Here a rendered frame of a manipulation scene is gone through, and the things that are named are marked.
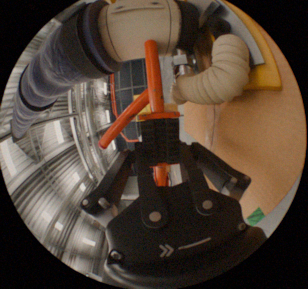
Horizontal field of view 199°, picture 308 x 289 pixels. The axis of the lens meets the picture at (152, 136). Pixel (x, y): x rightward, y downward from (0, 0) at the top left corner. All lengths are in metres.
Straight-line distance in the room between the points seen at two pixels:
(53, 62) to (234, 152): 0.36
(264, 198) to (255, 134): 0.09
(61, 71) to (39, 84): 0.09
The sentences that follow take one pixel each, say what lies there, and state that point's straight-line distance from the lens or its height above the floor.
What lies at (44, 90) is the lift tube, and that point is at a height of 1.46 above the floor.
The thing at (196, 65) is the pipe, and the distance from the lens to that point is 0.19.
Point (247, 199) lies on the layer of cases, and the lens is 0.90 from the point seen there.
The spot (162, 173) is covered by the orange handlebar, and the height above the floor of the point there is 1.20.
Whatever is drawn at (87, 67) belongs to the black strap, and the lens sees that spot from 0.19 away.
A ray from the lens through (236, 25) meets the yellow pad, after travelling 0.17.
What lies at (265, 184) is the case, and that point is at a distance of 0.16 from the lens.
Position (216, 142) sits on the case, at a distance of 0.21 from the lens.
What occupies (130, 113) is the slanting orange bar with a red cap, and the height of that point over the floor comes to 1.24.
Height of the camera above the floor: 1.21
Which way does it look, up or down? level
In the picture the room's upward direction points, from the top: 96 degrees counter-clockwise
